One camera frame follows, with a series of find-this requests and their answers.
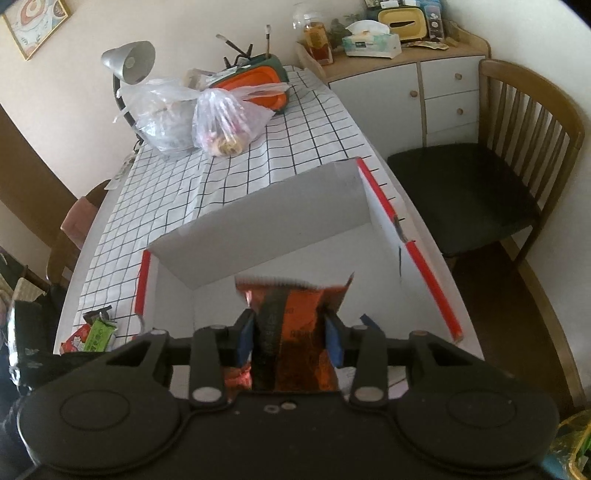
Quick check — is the clear plastic bag with snacks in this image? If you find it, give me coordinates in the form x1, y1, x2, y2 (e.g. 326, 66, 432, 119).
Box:
191, 82, 290, 157

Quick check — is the clear plastic bag left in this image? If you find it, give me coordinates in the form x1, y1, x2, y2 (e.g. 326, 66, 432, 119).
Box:
113, 78, 201, 155

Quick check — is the red white cardboard box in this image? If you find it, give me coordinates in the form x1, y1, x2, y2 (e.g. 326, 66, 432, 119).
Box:
133, 157, 465, 398

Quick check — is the white wooden sideboard cabinet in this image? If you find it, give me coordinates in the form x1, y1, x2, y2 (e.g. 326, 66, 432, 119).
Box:
294, 21, 491, 158

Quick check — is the wooden chair with pink cloth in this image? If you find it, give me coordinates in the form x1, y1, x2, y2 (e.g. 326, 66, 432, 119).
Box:
46, 180, 109, 288

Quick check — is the green snack bar packet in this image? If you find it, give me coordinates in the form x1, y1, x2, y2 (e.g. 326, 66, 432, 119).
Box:
83, 305, 117, 352

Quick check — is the orange green folding basket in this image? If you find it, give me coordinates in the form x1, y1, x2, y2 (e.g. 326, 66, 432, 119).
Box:
211, 54, 288, 113

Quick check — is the framed wall picture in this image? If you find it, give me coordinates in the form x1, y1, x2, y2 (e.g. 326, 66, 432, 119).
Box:
1, 0, 71, 61

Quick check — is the silver desk lamp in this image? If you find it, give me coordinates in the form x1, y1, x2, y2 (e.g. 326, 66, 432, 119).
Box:
101, 41, 155, 150

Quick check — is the checkered white tablecloth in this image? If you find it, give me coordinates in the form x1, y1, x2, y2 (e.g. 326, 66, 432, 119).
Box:
77, 64, 408, 342

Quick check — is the tissue box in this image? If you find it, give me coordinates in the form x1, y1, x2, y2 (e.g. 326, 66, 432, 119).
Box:
342, 20, 402, 59

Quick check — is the red white snack packet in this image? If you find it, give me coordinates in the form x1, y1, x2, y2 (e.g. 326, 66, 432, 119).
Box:
59, 323, 91, 355

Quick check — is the orange red snack packet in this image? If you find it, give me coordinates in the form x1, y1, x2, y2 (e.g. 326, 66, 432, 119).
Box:
223, 277, 349, 395

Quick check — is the amber liquid bottle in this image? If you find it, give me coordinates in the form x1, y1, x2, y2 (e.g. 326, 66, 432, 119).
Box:
303, 15, 334, 65

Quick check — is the yellow tissue holder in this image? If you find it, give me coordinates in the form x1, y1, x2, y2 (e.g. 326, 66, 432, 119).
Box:
378, 7, 428, 42

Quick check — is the wooden chair dark seat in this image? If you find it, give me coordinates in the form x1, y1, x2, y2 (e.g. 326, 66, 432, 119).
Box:
388, 59, 585, 260

